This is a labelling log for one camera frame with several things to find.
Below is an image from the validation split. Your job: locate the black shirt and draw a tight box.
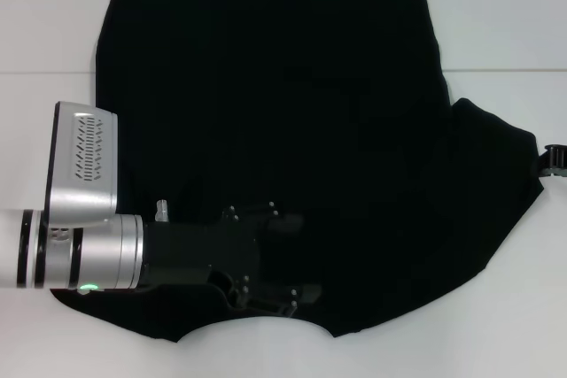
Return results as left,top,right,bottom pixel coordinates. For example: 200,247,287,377
49,0,547,344

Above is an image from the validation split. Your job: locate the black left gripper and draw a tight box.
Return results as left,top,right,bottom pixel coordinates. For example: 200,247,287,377
141,198,324,318

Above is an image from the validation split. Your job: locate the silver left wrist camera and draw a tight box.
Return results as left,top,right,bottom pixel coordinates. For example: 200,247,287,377
43,101,120,225

